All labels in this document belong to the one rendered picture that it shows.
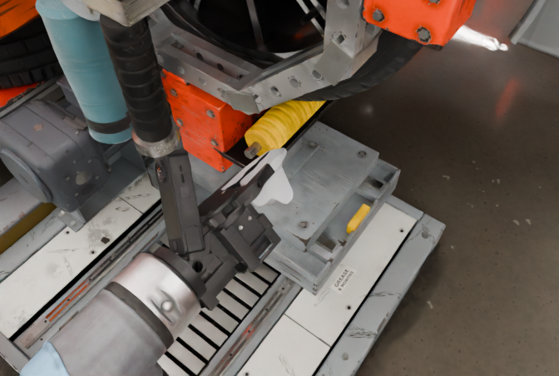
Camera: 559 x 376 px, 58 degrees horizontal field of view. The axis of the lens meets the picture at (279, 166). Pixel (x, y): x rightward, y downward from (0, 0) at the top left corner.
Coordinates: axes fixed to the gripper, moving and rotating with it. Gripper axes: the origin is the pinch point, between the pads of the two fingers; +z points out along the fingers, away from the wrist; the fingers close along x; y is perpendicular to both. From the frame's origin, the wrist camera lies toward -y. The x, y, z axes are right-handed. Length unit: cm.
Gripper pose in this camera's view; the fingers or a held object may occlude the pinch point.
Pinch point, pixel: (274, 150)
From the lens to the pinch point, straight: 64.5
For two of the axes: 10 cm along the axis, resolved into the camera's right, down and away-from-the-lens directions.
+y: 5.7, 7.7, 2.7
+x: 5.6, -1.3, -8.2
